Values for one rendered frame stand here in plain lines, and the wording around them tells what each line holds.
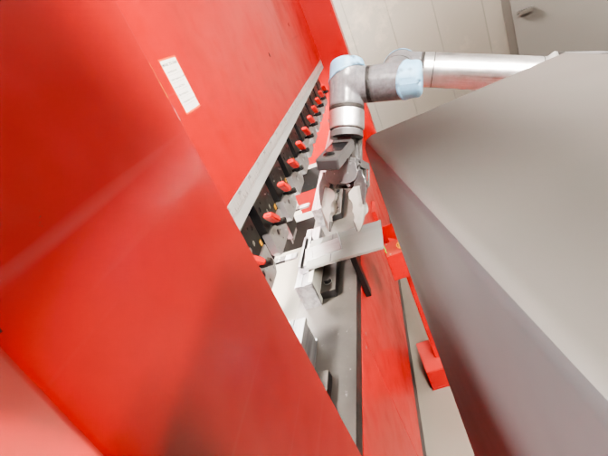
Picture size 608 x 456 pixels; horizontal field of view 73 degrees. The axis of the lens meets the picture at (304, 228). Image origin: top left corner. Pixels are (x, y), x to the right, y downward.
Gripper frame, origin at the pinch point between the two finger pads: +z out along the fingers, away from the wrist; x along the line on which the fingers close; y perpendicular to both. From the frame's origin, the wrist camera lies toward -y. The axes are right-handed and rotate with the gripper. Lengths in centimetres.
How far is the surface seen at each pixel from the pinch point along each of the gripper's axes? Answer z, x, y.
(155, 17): -42, 33, -20
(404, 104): -139, 74, 356
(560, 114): -2, -34, -62
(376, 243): 4.5, 7.6, 47.5
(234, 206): -4.3, 24.1, -4.7
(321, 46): -140, 98, 198
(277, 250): 5.9, 23.9, 13.6
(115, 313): 7, -12, -64
